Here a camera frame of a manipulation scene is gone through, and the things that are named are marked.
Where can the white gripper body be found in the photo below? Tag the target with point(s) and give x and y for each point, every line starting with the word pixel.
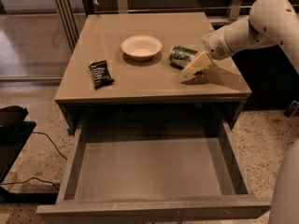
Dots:
pixel 215 46

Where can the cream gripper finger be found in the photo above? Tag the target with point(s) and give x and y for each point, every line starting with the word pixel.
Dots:
pixel 197 64

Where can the green soda can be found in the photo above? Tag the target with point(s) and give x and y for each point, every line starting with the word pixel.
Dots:
pixel 181 56

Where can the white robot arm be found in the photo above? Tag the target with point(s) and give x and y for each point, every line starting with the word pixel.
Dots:
pixel 269 23

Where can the grey drawer cabinet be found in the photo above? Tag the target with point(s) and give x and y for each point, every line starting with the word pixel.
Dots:
pixel 154 81

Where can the open grey top drawer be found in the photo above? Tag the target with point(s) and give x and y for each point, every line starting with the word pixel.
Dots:
pixel 128 173

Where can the white paper bowl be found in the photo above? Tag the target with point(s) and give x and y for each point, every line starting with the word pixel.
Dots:
pixel 141 47

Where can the black snack bag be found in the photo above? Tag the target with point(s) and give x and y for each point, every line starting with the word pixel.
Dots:
pixel 100 74

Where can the black side table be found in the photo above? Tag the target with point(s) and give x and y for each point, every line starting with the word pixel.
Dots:
pixel 14 133

